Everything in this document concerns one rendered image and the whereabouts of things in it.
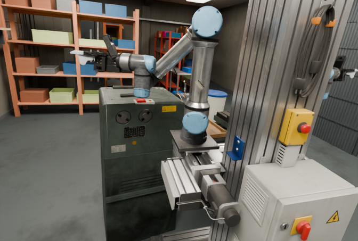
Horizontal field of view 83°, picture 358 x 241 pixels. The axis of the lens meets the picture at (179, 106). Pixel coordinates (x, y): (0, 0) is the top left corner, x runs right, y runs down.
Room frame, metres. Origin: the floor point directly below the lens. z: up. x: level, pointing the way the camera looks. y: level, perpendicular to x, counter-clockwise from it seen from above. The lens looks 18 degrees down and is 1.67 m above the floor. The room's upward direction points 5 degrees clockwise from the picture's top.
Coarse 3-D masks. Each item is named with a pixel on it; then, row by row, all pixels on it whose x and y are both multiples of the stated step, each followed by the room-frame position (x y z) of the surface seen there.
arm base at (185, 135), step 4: (180, 132) 1.04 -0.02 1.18; (184, 132) 0.99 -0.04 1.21; (188, 132) 0.99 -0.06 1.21; (204, 132) 1.01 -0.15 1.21; (180, 136) 1.02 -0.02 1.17; (184, 136) 0.99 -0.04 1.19; (188, 136) 0.99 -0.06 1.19; (192, 136) 0.97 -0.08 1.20; (196, 136) 0.97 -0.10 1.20; (200, 136) 0.98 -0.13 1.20; (204, 136) 1.01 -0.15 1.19; (184, 140) 0.98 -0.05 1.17; (188, 140) 0.97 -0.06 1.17; (192, 140) 0.96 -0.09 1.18; (196, 140) 0.96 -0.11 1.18; (200, 140) 0.97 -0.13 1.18; (204, 140) 0.99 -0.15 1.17
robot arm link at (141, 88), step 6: (138, 78) 0.89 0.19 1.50; (144, 78) 0.89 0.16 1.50; (150, 78) 0.97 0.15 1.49; (138, 84) 0.89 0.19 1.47; (144, 84) 0.89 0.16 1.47; (150, 84) 0.93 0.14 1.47; (138, 90) 0.89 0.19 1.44; (144, 90) 0.89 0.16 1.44; (138, 96) 0.89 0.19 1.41; (144, 96) 0.90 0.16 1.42
